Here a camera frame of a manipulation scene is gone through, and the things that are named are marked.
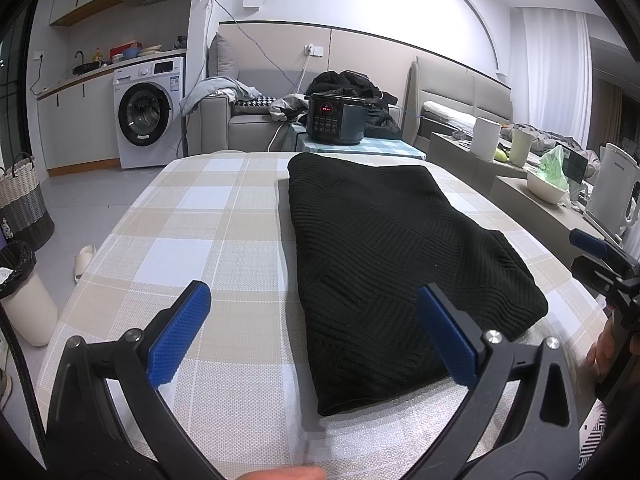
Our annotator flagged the cream cup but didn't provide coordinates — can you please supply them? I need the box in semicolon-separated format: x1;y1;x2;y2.
507;128;532;167

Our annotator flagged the white bowl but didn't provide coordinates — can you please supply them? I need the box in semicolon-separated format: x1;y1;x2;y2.
526;170;571;205

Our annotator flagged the person's right hand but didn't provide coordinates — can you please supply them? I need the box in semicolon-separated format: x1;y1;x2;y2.
585;317;617;377

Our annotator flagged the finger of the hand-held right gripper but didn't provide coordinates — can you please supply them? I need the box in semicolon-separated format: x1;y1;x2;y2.
571;256;622;299
569;228;635;273

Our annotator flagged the white washing machine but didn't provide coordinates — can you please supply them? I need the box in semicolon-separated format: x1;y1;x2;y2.
112;56;186;170

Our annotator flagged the grey sofa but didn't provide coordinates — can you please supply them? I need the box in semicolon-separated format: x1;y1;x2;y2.
200;32;311;153

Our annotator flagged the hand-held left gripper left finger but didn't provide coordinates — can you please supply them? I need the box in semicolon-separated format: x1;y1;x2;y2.
47;280;226;480

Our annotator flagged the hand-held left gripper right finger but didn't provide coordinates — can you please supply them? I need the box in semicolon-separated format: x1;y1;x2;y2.
400;282;581;480

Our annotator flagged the black jacket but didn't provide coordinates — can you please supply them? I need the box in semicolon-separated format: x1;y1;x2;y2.
311;70;403;141

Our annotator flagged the woven laundry basket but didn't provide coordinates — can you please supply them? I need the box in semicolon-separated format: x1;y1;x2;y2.
0;152;56;251

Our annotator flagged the grey blanket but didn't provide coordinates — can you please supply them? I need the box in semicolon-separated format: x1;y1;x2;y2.
180;77;263;116

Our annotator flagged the white trash bin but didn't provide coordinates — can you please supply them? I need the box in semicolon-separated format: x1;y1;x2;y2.
0;240;58;347

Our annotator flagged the white electric kettle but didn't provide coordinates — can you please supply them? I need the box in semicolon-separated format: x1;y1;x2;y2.
584;143;640;233

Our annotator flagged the person's left hand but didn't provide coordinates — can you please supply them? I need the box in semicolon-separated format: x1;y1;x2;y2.
239;466;327;480

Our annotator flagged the white paper roll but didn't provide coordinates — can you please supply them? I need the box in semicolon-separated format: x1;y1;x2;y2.
471;116;502;162

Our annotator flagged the beige bed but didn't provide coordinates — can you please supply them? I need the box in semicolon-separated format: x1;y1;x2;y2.
402;55;601;161

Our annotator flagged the white slipper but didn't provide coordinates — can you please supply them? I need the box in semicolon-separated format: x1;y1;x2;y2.
74;244;97;283

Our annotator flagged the black knit sweater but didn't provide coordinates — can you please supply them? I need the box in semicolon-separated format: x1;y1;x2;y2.
287;152;550;417

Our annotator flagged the checked tablecloth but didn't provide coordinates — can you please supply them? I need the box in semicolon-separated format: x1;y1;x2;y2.
37;151;608;480

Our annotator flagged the kitchen base cabinet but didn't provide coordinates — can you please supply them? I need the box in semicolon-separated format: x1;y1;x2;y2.
37;67;121;171

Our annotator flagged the black rice cooker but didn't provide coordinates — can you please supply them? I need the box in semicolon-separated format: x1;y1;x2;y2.
306;91;368;147

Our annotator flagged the patterned cloth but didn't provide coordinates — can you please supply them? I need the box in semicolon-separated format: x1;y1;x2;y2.
579;405;608;471

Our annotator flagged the teal checked side table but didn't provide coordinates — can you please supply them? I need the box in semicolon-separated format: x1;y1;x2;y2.
292;125;428;162

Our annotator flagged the grey low cabinet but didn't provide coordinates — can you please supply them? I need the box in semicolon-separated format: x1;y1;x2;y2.
427;131;601;241

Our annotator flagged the black braided cable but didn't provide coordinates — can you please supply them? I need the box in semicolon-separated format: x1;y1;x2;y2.
0;305;48;461

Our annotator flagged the white curtain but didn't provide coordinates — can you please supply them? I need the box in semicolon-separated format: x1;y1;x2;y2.
522;7;593;141

